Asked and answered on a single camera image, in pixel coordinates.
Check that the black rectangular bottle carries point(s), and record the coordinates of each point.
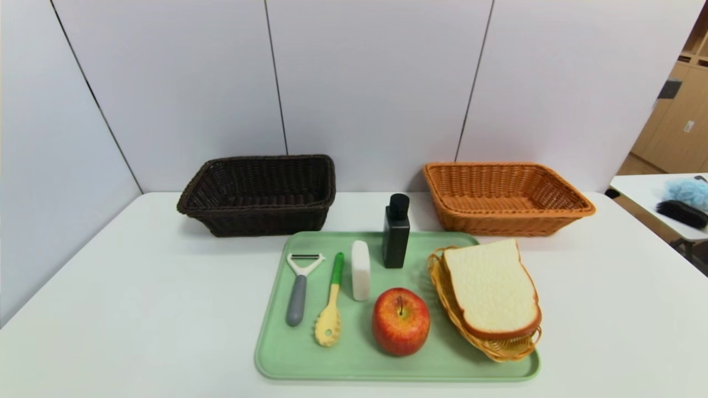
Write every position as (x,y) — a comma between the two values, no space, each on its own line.
(396,243)

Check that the white soap bar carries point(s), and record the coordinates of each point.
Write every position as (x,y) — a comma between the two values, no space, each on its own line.
(360,271)

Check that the small yellow wicker bread basket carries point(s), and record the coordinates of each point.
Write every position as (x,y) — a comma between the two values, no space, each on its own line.
(442,287)

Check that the red apple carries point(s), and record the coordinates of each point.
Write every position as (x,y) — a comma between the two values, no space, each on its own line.
(401,326)

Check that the white bread slice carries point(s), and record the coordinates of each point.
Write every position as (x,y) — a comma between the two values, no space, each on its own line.
(489,287)

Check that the dark brown wicker basket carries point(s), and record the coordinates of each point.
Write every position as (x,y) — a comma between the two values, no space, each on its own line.
(260,218)

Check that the orange wicker basket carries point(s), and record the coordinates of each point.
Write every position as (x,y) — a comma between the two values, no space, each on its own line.
(498,221)

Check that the light green plastic tray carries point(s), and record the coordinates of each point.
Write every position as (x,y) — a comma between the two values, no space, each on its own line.
(343,362)

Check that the black table corner cap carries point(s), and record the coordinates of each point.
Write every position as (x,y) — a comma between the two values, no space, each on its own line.
(612,193)

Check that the white side table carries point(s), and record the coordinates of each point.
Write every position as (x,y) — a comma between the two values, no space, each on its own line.
(641,190)

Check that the wooden cabinet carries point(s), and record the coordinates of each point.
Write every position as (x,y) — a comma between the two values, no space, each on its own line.
(675,138)

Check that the black brush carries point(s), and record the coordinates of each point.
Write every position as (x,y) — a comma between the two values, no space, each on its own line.
(683,213)

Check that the grey plate on cabinet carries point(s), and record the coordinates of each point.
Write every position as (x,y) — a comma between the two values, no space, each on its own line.
(670,88)

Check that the blue fluffy cloth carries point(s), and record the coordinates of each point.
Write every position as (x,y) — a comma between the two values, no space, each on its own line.
(688,190)

